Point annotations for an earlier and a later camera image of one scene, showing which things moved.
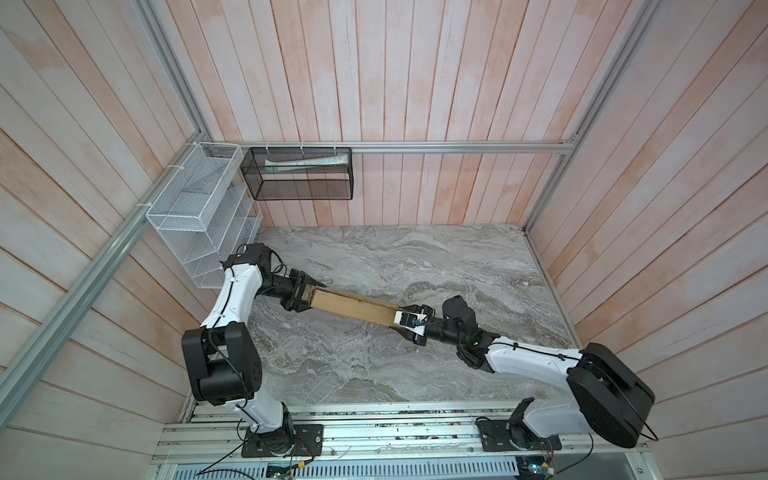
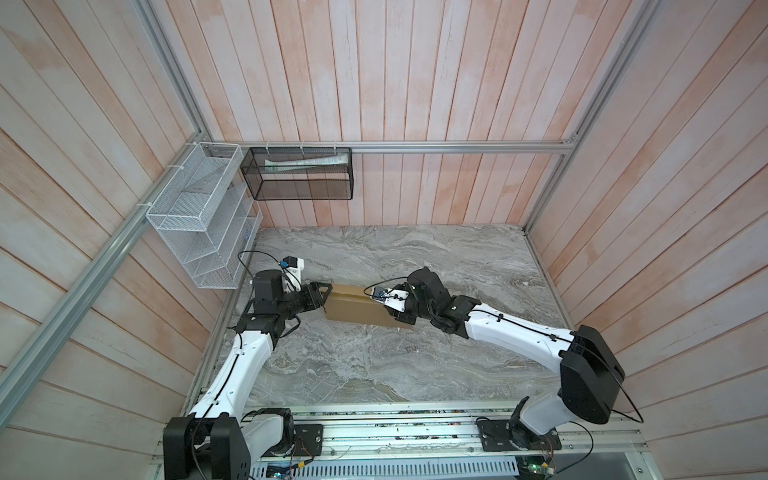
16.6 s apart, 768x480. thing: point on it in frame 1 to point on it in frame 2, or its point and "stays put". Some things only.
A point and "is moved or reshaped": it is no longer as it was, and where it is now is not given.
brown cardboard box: [353, 306] is moved or reshaped
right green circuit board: [533, 467] stays put
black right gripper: [423, 308] to [401, 316]
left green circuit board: [275, 469] stays put
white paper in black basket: [288, 165] stays put
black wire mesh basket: [299, 173] stays put
